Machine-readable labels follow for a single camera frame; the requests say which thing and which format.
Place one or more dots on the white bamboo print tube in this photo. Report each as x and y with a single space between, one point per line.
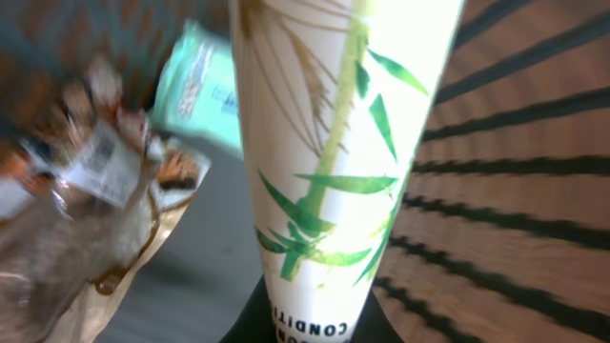
333 98

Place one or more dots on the clear brown snack pouch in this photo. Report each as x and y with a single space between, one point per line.
89 193

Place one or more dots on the grey plastic mesh basket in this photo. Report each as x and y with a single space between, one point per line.
503 232

